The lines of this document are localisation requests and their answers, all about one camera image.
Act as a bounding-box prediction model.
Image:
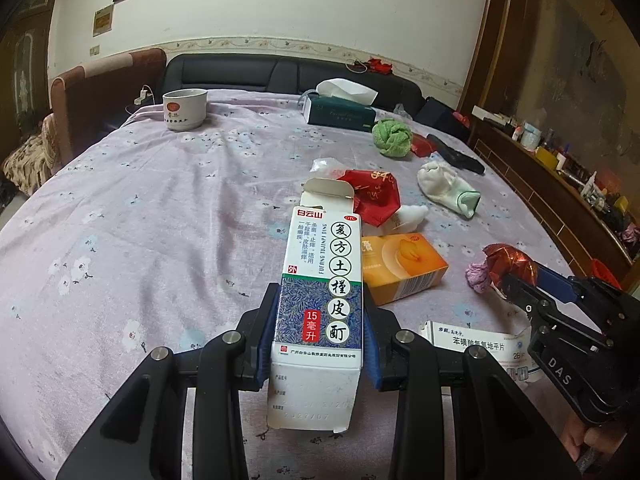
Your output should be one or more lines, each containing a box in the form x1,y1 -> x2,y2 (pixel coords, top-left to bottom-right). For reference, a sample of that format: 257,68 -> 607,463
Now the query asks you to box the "dark wooden door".
0,0 -> 65,153

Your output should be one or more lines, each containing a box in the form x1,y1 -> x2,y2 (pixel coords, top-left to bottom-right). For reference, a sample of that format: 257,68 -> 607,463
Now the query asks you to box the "white blue medicine box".
266,177 -> 365,432

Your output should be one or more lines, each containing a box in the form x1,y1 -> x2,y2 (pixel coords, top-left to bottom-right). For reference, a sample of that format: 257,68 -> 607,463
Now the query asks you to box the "purple floral bedsheet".
0,87 -> 597,480

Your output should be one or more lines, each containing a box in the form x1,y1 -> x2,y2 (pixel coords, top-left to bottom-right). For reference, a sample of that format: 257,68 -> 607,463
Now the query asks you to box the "black cloth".
426,133 -> 487,176

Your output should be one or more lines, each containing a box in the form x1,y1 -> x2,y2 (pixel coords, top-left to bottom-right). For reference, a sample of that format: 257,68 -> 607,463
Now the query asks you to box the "green tissue box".
302,78 -> 379,133

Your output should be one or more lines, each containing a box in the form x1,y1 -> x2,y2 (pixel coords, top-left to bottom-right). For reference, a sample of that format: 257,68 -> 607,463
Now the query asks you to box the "white charger with cable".
125,86 -> 153,111

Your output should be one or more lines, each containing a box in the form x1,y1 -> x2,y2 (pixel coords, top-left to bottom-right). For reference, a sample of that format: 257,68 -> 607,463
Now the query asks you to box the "red plastic basket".
590,259 -> 624,289

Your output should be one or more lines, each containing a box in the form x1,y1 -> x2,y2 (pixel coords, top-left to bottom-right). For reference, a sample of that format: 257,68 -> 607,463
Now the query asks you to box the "red-brown foil wrapper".
482,243 -> 540,301

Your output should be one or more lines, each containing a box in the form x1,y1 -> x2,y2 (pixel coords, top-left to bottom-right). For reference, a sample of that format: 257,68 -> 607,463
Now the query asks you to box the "white plastic bottle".
392,204 -> 430,233

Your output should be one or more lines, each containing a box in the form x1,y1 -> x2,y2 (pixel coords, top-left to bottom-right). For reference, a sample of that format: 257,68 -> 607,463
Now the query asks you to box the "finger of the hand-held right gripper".
500,272 -> 558,322
530,259 -> 586,302

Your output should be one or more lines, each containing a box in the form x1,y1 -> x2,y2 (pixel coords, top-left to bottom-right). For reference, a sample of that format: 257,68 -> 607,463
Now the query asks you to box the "flat white medicine box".
419,320 -> 540,382

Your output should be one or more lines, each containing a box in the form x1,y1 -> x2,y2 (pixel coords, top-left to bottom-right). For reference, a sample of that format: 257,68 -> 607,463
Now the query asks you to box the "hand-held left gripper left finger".
56,282 -> 281,480

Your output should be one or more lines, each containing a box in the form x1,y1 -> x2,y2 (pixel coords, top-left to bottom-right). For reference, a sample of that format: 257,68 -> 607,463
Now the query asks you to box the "person's right hand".
560,412 -> 621,467

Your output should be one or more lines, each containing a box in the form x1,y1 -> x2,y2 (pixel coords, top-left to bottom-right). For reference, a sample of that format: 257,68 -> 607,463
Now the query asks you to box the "green cloth ball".
371,118 -> 414,157

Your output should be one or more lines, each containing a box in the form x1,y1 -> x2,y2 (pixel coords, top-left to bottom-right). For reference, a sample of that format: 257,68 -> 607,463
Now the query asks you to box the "white sock with green trim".
417,161 -> 482,219

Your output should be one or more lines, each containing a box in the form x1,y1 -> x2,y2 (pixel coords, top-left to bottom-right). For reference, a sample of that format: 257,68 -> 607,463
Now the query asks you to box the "black leather headboard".
159,53 -> 425,111

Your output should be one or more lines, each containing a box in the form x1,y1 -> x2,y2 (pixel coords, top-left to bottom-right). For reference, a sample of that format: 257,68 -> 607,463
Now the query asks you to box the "small wall plaque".
93,4 -> 115,37

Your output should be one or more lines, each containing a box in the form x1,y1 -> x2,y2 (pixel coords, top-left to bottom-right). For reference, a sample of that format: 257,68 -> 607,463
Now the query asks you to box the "purple crumpled paper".
465,260 -> 497,295

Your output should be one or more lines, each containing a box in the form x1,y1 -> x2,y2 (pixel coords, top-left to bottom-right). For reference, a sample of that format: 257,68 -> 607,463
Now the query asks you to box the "brown armchair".
2,48 -> 167,196

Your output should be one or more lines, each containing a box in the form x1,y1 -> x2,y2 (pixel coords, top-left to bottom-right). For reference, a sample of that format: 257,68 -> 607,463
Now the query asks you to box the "orange medicine box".
361,232 -> 449,307

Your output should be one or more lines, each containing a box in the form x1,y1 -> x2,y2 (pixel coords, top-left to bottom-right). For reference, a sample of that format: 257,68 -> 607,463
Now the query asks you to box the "white ceramic cup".
162,88 -> 208,132

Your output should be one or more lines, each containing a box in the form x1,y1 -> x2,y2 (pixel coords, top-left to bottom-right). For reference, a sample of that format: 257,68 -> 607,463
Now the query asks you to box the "white jar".
520,122 -> 544,149

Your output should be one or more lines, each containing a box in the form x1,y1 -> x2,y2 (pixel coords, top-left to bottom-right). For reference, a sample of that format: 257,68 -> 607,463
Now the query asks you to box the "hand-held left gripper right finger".
361,282 -> 583,480

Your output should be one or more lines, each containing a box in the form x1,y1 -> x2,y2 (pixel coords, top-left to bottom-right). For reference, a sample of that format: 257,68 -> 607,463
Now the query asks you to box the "black box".
415,96 -> 473,146

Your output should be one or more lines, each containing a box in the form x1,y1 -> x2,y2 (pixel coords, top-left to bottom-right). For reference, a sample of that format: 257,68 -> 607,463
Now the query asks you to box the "wooden shelf with clutter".
470,105 -> 640,277

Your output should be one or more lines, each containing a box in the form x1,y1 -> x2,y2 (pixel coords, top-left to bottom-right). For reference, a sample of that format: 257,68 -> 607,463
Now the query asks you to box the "red plastic bag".
336,169 -> 402,227

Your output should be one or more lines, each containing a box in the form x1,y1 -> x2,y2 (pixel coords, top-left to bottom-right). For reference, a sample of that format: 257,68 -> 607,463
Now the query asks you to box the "clear red-printed plastic bag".
311,157 -> 347,181

